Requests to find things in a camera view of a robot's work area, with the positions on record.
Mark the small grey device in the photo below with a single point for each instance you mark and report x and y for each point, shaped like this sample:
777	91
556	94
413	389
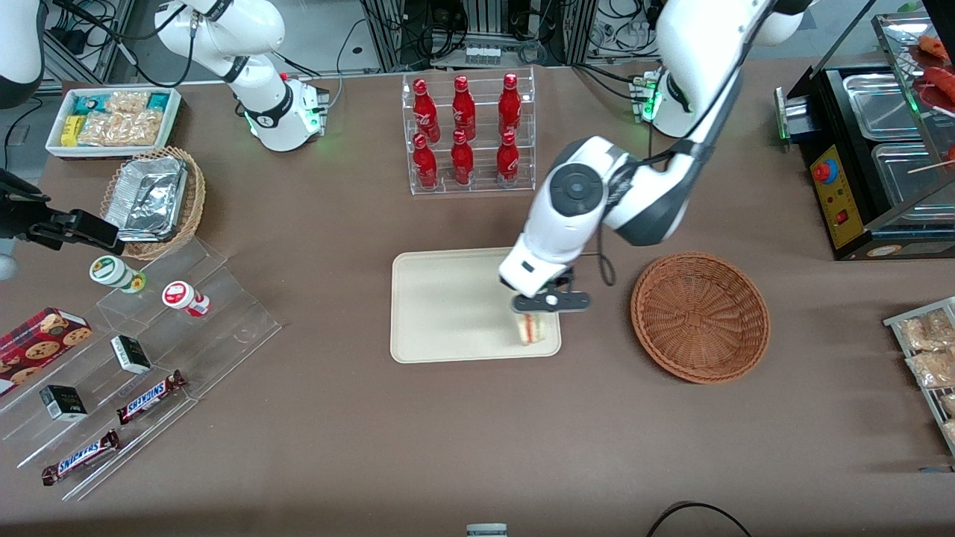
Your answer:
486	530

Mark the red round stop button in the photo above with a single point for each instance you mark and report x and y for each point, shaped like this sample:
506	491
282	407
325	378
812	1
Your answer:
824	171

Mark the cream rectangular tray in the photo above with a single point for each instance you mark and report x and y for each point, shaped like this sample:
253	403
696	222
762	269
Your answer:
448	306

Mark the black food warmer appliance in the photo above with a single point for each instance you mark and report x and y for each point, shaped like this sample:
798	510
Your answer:
850	239

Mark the Snickers chocolate bar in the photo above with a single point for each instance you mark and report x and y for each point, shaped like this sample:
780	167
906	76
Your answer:
149	397
80	457

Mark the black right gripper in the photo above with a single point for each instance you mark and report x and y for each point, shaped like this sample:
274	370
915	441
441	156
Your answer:
28	221

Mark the red lid yogurt cup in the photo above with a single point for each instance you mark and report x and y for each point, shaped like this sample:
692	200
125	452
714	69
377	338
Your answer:
179	295

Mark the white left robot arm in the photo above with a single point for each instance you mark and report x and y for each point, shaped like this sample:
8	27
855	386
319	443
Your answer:
701	45

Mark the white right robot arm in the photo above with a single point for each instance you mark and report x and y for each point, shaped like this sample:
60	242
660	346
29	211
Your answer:
276	112

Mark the clear bag of snacks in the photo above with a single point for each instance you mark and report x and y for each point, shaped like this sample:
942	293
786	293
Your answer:
925	332
932	369

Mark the brown wicker basket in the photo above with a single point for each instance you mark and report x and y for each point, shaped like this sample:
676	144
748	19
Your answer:
701	317

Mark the clear acrylic bottle rack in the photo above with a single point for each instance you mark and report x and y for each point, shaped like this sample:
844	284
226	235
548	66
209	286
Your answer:
481	190

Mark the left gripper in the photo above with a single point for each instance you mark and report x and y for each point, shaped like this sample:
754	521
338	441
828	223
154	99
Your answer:
506	283

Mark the red tartan cookie box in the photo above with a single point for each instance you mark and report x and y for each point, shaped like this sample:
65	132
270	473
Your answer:
37	347

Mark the steel food pan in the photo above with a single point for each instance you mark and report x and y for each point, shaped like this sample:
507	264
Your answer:
880	104
906	175

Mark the white snack bin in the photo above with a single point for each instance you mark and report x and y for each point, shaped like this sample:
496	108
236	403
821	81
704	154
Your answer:
112	151

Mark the small black carton box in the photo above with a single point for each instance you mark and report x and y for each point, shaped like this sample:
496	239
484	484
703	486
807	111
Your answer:
131	354
63	403

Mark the red sausage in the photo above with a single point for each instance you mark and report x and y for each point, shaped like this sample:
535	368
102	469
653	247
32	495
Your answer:
941	86

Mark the red cola bottle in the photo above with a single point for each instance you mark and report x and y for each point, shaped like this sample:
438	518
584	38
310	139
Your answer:
462	164
507	164
425	112
509	108
425	168
464	112

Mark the clear bag of crackers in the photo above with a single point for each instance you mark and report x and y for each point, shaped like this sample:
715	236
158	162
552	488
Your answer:
123	128

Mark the triangle sandwich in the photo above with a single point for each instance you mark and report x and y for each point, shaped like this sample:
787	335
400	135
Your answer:
531	330

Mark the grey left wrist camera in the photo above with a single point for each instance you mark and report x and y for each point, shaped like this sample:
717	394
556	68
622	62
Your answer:
567	302

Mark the green lid sunflower cup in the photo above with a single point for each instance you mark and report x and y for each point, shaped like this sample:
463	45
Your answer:
112	271

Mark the light wicker basket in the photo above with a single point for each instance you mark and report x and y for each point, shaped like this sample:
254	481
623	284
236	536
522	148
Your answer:
195	194

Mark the white power strip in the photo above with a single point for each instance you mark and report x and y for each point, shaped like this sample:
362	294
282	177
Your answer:
483	56

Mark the clear acrylic tiered shelf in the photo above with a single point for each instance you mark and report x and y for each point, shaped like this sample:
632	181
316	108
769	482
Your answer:
224	328

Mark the silver foil packets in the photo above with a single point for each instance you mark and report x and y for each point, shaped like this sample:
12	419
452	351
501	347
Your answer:
149	198

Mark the yellow snack packet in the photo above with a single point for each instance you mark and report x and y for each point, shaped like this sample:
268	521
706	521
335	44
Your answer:
70	130

